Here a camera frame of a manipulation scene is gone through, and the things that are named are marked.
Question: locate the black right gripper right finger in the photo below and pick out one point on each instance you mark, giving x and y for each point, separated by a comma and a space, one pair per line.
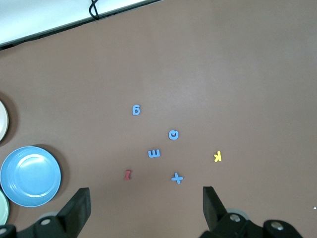
214, 210

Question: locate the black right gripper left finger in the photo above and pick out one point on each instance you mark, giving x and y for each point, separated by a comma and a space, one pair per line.
74, 213

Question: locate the blue foam letter x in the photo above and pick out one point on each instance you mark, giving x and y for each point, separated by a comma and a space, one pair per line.
177, 178

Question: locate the blue foam letter m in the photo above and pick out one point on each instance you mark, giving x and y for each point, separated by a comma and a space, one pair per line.
150, 153

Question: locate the blue foam letter c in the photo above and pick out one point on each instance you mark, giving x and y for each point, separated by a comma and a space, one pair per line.
170, 136

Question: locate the blue foam letter g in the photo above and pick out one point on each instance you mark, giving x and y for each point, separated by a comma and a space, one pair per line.
138, 110

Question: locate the yellow foam letter k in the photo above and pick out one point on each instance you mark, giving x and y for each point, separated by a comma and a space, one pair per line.
219, 156

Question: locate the blue plate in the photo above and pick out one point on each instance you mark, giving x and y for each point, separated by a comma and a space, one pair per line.
31, 176

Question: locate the red foam letter I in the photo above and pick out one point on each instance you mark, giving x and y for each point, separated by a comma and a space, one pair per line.
127, 175

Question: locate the green plate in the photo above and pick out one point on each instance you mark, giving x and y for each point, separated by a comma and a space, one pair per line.
3, 208

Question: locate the beige plate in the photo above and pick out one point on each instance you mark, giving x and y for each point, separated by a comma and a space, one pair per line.
3, 121

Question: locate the brown table mat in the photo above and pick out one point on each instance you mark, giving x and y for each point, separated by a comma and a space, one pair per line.
223, 74

